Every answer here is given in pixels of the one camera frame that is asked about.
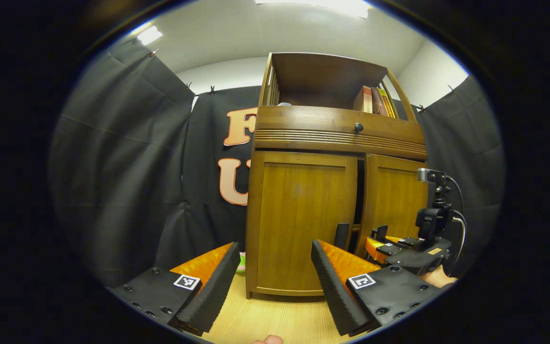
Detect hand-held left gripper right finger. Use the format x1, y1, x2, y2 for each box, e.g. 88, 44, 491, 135
311, 239, 443, 337

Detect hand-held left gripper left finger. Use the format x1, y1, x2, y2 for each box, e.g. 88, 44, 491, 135
108, 242, 241, 337

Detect wooden cabinet door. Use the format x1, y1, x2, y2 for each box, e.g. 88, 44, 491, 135
355, 153, 429, 261
246, 150, 359, 298

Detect wooden double-door shoe cabinet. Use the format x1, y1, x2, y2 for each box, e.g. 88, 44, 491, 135
245, 52, 429, 301

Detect yellow book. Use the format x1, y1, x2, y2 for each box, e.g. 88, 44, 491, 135
378, 88, 396, 118

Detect dark red book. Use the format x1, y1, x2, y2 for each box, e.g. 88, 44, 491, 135
370, 86, 389, 117

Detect tan red book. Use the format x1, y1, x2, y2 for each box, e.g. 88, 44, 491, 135
353, 86, 373, 114

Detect wooden drawer with black knob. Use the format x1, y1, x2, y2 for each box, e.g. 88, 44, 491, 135
254, 106, 427, 161

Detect black backdrop cloth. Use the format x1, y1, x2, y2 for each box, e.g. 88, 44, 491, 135
48, 38, 505, 287

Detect small ceiling light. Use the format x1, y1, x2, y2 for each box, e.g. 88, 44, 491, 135
137, 25, 163, 46

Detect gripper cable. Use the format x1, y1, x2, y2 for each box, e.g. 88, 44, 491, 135
447, 176, 467, 268

